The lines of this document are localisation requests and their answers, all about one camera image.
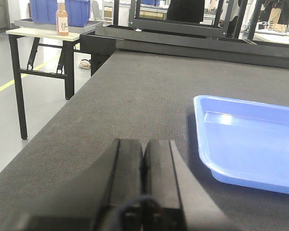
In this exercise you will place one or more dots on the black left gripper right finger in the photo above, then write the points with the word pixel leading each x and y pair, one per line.
pixel 177 201

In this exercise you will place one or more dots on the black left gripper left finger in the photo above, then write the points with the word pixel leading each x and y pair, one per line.
pixel 80 204

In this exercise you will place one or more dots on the blue plastic tray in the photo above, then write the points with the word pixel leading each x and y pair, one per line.
pixel 244 143

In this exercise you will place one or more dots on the grey flat tray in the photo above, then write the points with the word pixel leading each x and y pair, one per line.
pixel 89 27

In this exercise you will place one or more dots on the person in black clothes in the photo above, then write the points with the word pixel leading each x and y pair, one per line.
pixel 191 11

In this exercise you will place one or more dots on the blue plastic storage bin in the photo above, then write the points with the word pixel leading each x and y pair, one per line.
pixel 44 11

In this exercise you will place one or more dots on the black metal shelf frame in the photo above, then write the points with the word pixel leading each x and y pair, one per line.
pixel 181 39

